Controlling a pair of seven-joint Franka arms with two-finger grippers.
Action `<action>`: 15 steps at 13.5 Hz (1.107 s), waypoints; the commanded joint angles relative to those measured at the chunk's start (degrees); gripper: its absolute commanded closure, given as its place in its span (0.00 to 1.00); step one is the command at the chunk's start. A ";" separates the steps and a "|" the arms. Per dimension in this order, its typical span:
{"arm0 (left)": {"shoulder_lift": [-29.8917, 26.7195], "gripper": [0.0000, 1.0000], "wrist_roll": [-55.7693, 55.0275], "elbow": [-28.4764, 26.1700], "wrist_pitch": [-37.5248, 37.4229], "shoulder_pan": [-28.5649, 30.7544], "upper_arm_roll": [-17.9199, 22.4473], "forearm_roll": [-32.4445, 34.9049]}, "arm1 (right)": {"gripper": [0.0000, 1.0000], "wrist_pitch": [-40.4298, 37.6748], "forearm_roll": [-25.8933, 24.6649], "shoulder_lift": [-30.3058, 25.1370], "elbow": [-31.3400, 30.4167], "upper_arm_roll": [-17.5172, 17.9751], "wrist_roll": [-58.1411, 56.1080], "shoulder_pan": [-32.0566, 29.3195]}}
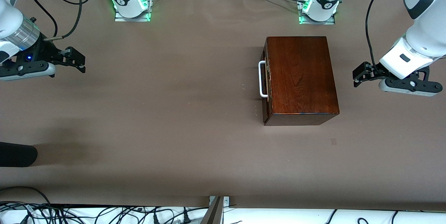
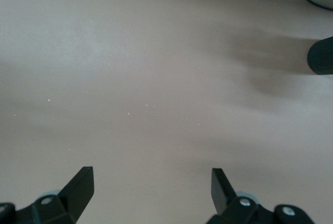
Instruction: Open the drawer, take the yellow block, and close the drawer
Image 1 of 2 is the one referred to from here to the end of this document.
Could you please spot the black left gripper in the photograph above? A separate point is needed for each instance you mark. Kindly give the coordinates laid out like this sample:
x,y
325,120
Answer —
x,y
373,71

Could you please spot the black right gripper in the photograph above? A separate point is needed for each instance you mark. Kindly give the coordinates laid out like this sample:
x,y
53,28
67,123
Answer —
x,y
44,50

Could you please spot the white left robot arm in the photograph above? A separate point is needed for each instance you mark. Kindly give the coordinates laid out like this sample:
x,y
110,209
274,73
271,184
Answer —
x,y
423,39

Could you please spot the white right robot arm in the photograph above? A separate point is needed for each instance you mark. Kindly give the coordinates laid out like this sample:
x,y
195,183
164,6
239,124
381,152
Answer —
x,y
10,18

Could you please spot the dark brown wooden cabinet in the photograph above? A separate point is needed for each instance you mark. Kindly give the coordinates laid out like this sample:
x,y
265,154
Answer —
x,y
299,74

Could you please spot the black rounded cylinder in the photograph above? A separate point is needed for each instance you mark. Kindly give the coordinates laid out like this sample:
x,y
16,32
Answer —
x,y
15,154

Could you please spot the brown table cover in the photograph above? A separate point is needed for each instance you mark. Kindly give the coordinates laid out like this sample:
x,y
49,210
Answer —
x,y
174,130

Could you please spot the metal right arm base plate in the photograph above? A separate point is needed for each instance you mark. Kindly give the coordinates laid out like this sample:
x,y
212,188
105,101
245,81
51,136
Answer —
x,y
120,17

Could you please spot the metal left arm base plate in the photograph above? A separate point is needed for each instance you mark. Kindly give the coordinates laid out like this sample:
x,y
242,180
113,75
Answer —
x,y
329,22

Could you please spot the aluminium corner bracket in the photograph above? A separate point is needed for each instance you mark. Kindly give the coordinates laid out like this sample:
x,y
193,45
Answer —
x,y
226,201

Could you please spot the grey metal post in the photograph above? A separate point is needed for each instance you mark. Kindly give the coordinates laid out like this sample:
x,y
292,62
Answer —
x,y
214,213

